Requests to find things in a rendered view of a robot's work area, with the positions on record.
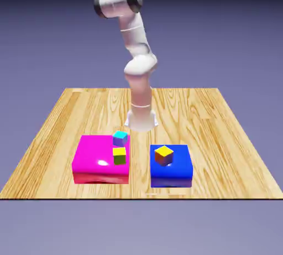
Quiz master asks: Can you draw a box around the small cyan and purple cube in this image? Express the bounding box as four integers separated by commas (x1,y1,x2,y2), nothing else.
112,130,129,148

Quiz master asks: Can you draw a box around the small yellow and green cube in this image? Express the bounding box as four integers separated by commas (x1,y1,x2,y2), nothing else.
112,147,127,165

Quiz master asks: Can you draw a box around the large blue box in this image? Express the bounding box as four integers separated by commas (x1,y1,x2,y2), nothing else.
150,144,193,189

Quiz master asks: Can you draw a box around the large pink box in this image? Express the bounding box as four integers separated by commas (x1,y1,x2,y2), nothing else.
71,134,130,185

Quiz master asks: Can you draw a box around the small yellow and orange cube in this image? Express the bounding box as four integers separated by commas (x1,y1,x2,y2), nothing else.
154,145,175,167

